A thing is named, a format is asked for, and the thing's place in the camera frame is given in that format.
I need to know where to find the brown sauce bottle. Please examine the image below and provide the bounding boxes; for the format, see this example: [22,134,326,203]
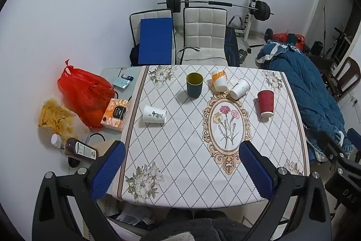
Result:
[64,138,98,164]

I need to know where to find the blue foam mat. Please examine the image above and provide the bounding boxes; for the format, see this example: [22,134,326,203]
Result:
[138,18,173,66]

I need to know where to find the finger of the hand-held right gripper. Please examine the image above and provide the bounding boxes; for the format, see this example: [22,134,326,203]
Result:
[318,131,352,160]
[347,128,361,145]

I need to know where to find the plain white paper cup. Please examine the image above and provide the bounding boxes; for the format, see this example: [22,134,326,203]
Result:
[229,79,251,99]

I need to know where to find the red ribbed paper cup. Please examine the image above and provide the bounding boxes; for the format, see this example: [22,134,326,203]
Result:
[257,90,275,118]

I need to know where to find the white weight bench rack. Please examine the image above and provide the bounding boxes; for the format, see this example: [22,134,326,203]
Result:
[183,0,261,51]

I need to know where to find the clear bag of yellow chips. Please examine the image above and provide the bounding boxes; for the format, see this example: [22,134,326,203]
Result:
[38,98,91,143]

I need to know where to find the light blue small box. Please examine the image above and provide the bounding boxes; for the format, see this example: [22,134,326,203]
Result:
[113,74,134,90]

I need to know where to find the orange tissue box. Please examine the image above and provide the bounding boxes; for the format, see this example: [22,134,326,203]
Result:
[100,98,131,132]

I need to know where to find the white-capped small bottle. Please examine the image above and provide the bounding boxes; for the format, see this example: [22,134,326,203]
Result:
[51,134,67,150]

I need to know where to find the white paper cup black print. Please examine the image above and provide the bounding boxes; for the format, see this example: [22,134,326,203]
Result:
[143,105,167,123]

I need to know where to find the orange and white paper cup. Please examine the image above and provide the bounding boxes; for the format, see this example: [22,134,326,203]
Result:
[211,69,228,92]

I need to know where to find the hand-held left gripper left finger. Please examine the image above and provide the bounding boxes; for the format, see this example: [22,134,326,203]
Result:
[32,141,126,241]

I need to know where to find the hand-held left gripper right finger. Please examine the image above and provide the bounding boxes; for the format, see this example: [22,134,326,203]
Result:
[239,141,332,241]

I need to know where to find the barbell with black plates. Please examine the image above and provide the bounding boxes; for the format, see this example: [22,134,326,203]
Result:
[157,0,274,22]

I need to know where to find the floral diamond-pattern tablecloth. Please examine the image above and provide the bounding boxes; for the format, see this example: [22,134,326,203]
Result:
[111,64,311,209]

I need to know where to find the dark green cup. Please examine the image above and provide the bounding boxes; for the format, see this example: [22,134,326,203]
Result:
[186,72,204,97]

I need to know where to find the white padded chair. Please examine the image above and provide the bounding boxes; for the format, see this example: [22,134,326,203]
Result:
[180,7,228,66]
[130,9,174,66]

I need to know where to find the dark wooden chair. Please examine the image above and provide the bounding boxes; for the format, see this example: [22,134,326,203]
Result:
[324,57,361,100]

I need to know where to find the blue quilted coat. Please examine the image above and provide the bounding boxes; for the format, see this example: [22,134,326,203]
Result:
[256,40,353,162]

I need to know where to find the red plastic bag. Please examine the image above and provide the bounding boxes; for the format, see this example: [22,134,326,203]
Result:
[57,59,116,129]

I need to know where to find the black and blue bench pad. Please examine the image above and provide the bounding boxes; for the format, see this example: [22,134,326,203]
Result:
[224,27,241,66]

